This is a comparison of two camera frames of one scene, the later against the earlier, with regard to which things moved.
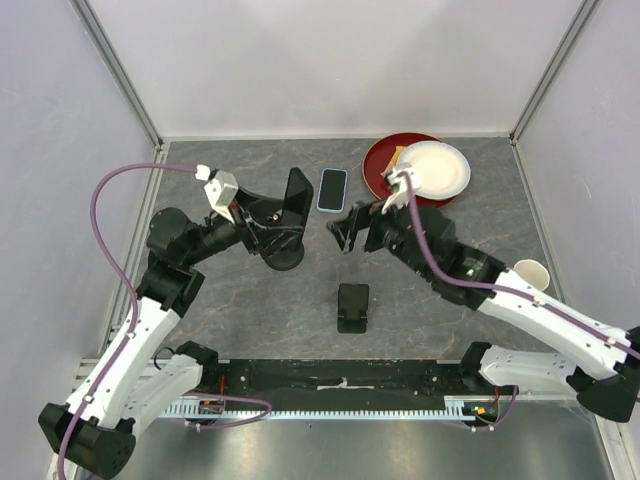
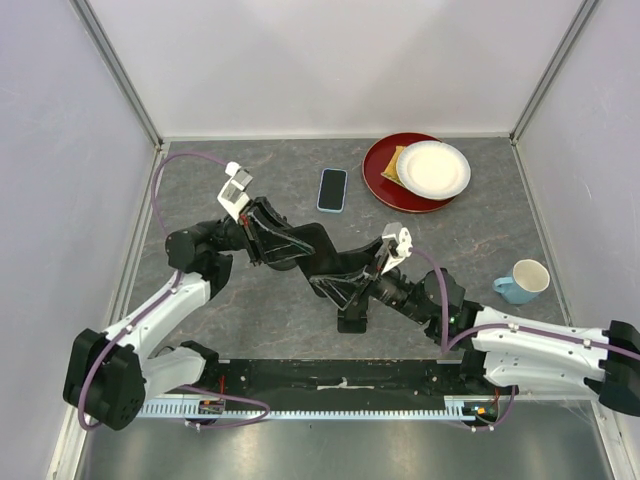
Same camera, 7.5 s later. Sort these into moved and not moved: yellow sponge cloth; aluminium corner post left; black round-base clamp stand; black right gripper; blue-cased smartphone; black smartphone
Moved: black smartphone; black right gripper
Not moved: aluminium corner post left; yellow sponge cloth; black round-base clamp stand; blue-cased smartphone
